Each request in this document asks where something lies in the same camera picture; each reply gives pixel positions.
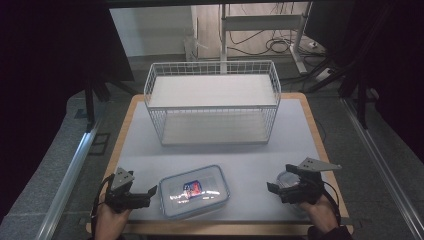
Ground black curtain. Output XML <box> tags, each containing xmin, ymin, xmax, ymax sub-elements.
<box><xmin>346</xmin><ymin>0</ymin><xmax>424</xmax><ymax>163</ymax></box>
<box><xmin>0</xmin><ymin>0</ymin><xmax>135</xmax><ymax>223</ymax></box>

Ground left hand-held gripper black cable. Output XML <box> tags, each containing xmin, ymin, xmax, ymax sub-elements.
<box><xmin>90</xmin><ymin>174</ymin><xmax>115</xmax><ymax>240</ymax></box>

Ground white metal desk frame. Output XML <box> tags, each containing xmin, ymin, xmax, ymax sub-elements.
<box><xmin>219</xmin><ymin>2</ymin><xmax>313</xmax><ymax>75</ymax></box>

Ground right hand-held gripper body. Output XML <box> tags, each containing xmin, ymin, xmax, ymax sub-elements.
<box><xmin>279</xmin><ymin>157</ymin><xmax>343</xmax><ymax>205</ymax></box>

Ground aluminium floor rail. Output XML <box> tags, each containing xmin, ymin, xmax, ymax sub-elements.
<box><xmin>34</xmin><ymin>128</ymin><xmax>99</xmax><ymax>240</ymax></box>
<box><xmin>343</xmin><ymin>98</ymin><xmax>424</xmax><ymax>240</ymax></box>

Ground black metal stand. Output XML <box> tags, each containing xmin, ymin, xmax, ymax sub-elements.
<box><xmin>82</xmin><ymin>77</ymin><xmax>135</xmax><ymax>132</ymax></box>
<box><xmin>338</xmin><ymin>74</ymin><xmax>372</xmax><ymax>130</ymax></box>

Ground white power strip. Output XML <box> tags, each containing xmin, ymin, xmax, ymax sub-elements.
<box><xmin>314</xmin><ymin>67</ymin><xmax>335</xmax><ymax>83</ymax></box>

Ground light grey table mat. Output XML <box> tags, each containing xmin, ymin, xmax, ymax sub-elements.
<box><xmin>113</xmin><ymin>98</ymin><xmax>334</xmax><ymax>224</ymax></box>

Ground person's left hand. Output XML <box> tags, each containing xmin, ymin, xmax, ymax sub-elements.
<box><xmin>94</xmin><ymin>201</ymin><xmax>133</xmax><ymax>235</ymax></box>

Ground white wire shelf rack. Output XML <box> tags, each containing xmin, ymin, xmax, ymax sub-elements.
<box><xmin>143</xmin><ymin>60</ymin><xmax>282</xmax><ymax>147</ymax></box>

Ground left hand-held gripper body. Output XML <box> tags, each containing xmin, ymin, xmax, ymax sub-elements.
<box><xmin>104</xmin><ymin>167</ymin><xmax>152</xmax><ymax>214</ymax></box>

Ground black floor cables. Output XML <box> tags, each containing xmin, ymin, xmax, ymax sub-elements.
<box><xmin>228</xmin><ymin>29</ymin><xmax>327</xmax><ymax>58</ymax></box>

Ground person's right hand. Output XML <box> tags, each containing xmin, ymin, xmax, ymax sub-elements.
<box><xmin>298</xmin><ymin>194</ymin><xmax>339</xmax><ymax>235</ymax></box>

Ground hand-held gripper black cable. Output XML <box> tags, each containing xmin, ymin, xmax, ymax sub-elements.
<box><xmin>90</xmin><ymin>174</ymin><xmax>115</xmax><ymax>240</ymax></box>
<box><xmin>320</xmin><ymin>181</ymin><xmax>343</xmax><ymax>228</ymax></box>

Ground large clear lidded food container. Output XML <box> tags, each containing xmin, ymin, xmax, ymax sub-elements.
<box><xmin>158</xmin><ymin>164</ymin><xmax>232</xmax><ymax>221</ymax></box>

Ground right hand-held gripper black cable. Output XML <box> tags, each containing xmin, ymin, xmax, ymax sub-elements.
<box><xmin>320</xmin><ymin>181</ymin><xmax>343</xmax><ymax>228</ymax></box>

